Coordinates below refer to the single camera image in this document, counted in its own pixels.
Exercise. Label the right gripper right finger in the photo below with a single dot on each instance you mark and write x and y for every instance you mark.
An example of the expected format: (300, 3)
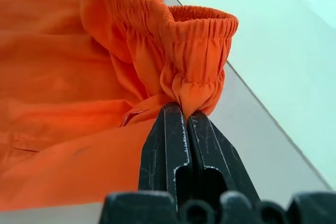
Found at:
(212, 155)

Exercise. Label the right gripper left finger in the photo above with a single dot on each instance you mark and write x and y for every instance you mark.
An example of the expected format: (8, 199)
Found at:
(164, 145)

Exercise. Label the orange cloth garment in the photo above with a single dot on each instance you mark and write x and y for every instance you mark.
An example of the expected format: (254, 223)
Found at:
(65, 90)

